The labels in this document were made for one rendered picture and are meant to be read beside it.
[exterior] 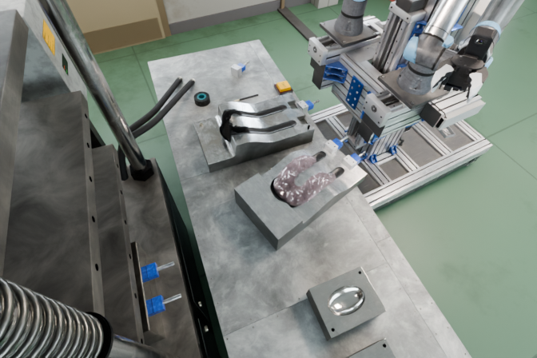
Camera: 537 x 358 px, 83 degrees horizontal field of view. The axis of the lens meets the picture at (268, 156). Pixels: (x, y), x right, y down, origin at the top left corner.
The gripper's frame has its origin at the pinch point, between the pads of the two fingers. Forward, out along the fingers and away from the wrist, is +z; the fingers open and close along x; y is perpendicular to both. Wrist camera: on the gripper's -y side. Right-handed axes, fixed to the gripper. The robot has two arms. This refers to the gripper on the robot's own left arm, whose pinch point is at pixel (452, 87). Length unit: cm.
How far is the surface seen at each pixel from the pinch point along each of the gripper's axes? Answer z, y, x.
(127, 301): 78, 36, 45
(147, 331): 80, 44, 39
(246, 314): 59, 63, 25
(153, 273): 69, 50, 53
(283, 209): 25, 50, 33
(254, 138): 6, 46, 62
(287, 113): -18, 49, 61
